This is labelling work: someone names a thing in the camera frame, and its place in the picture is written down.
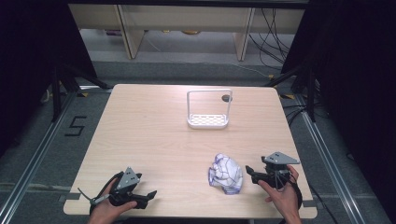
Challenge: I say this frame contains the beige desk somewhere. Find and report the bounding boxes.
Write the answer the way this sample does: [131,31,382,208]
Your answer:
[68,4,306,62]

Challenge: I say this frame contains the white plastic rack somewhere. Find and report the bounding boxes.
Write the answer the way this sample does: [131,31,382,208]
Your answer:
[186,89,233,130]

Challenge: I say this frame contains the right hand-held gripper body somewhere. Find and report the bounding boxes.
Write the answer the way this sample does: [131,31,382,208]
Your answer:
[261,151,301,189]

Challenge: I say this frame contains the person's right hand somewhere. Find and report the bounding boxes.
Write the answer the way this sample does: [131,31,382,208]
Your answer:
[257,165,302,218]

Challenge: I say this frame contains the black metal stand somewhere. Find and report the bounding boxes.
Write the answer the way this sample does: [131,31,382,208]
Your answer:
[50,62,114,123]
[264,64,318,123]

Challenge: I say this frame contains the aluminium floor rail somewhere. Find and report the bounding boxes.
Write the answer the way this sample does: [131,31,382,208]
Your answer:
[0,91,78,224]
[293,92,366,224]

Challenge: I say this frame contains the white cloth with purple lines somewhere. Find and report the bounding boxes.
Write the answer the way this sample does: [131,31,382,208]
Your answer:
[207,152,244,196]

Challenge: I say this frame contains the person's left hand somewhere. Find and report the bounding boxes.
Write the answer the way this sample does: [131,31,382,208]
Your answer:
[89,179,138,218]

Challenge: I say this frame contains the dark curtain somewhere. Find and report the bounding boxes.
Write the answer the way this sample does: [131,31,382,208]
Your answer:
[280,0,396,216]
[0,0,98,158]

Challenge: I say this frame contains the bundle of black cables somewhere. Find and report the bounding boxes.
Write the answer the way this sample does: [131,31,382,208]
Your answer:
[248,7,296,71]

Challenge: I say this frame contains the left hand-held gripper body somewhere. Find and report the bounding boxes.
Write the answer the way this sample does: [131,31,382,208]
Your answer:
[108,167,149,208]

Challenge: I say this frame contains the grey cable with zip tie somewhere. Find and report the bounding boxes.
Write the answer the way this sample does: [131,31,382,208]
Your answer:
[77,187,110,205]

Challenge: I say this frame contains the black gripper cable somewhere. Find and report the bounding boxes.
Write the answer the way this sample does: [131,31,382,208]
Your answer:
[290,181,339,224]

